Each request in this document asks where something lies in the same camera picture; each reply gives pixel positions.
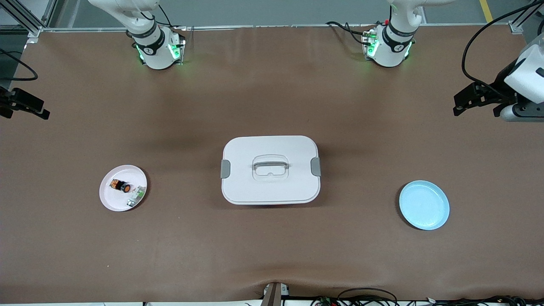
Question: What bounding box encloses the black left base cable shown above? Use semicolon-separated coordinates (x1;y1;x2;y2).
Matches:
326;20;370;45

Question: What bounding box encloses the silver table edge rail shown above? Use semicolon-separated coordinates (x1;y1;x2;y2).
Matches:
40;25;517;32

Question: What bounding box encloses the tangled cable bundle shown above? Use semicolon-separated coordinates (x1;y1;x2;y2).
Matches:
312;295;544;306

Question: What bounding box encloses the metal table edge clamp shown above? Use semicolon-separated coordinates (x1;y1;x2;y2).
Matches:
261;282;290;306

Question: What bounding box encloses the white lidded storage box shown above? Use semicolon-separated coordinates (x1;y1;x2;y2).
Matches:
221;136;322;205

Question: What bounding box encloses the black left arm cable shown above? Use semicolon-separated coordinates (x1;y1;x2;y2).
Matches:
462;0;544;96

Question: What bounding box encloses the brown table mat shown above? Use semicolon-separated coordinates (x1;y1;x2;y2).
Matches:
0;23;544;303

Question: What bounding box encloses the black cable loop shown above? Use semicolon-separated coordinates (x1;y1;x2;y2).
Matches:
337;288;399;306

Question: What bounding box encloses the aluminium frame post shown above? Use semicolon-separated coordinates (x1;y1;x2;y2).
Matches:
0;0;58;38
509;0;544;34

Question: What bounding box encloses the black right base cable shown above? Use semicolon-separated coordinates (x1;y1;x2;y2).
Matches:
158;3;187;31

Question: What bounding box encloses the gray box lid handle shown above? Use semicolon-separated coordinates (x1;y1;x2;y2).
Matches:
252;158;289;170

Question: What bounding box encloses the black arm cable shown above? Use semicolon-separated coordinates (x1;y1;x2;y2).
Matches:
462;0;544;96
0;48;39;82

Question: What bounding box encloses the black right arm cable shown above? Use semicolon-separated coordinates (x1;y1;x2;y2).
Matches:
0;48;39;82

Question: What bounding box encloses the pink round plate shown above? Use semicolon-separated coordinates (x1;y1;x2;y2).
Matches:
99;164;148;212

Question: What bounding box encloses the light blue round plate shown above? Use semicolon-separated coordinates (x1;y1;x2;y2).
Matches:
399;180;450;231

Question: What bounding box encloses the black base cable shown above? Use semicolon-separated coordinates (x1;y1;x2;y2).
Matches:
158;3;187;31
326;20;370;45

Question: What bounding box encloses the green white small switch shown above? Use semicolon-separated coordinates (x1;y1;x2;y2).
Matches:
126;185;147;208

